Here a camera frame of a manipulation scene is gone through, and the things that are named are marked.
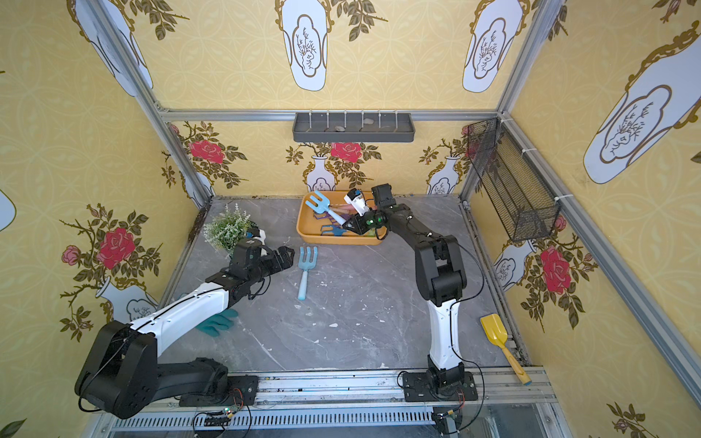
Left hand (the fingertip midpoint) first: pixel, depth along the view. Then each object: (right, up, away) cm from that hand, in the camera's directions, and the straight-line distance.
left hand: (288, 254), depth 88 cm
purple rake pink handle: (+10, +14, +26) cm, 31 cm away
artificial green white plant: (-19, +8, -3) cm, 21 cm away
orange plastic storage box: (+3, +8, +22) cm, 24 cm away
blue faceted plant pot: (-8, +7, -12) cm, 16 cm away
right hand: (+18, +9, +8) cm, 22 cm away
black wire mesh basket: (+74, +17, -5) cm, 76 cm away
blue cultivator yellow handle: (+12, +7, +21) cm, 25 cm away
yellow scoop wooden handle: (+65, -23, -5) cm, 70 cm away
